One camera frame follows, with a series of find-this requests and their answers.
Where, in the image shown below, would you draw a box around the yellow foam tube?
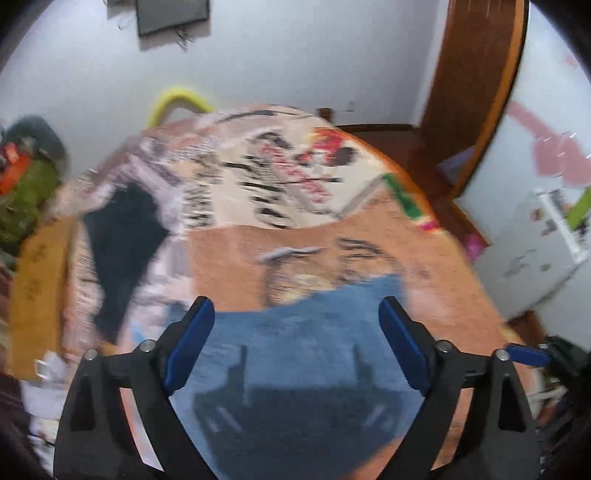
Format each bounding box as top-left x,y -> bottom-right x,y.
148,87 -> 216,131

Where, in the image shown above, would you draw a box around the grey long pillow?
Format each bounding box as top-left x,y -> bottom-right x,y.
8,115 -> 69,163

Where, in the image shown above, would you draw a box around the black folded garment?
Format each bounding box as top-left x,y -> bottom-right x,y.
82,186 -> 170,345

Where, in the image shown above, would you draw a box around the white wardrobe door with hearts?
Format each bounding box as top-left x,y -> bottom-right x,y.
455,4 -> 591,352

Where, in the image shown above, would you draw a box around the wooden lap table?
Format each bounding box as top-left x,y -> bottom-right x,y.
10,222 -> 80,380

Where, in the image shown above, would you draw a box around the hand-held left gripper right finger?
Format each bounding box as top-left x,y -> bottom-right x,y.
378,296 -> 542,480

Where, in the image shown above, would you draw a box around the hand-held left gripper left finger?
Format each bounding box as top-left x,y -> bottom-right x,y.
53,296 -> 218,480

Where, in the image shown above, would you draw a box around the pile of papers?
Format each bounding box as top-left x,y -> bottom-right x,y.
18,351 -> 79,462

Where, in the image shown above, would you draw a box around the wooden door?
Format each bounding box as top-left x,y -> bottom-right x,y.
418,0 -> 530,200

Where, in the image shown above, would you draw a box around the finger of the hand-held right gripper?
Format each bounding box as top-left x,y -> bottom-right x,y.
505,343 -> 553,368

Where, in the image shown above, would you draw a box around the blue denim pants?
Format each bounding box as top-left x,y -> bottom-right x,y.
167,274 -> 426,480

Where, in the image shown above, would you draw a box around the green camouflage storage box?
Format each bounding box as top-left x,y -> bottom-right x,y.
0,150 -> 63,257

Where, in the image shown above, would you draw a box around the orange box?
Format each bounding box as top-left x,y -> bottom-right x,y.
0,142 -> 34,195

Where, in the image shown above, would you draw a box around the black monitor cables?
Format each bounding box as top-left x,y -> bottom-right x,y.
117,14 -> 197,49

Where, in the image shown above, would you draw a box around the small black wall monitor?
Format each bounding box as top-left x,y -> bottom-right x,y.
135,0 -> 211,38

